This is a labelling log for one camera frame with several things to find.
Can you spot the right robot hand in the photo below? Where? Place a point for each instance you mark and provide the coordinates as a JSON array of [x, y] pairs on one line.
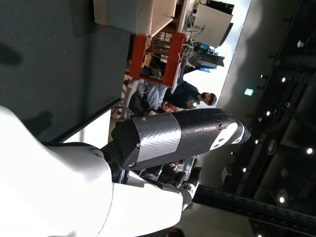
[[61, 185]]

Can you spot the person in light blue shirt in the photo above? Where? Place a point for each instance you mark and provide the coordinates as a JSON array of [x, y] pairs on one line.
[[156, 96]]

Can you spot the person in dark jacket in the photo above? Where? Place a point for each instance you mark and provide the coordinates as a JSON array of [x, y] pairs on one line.
[[185, 96]]

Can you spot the red metal shelf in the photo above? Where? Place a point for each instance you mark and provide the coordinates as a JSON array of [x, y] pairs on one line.
[[172, 61]]

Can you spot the black ceiling truss beam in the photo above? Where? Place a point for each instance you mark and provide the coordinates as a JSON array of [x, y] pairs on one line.
[[247, 205]]

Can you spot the green exit sign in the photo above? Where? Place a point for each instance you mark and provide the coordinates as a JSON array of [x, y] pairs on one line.
[[248, 91]]

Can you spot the white cabinet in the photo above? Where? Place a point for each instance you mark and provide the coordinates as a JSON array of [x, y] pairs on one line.
[[212, 22]]

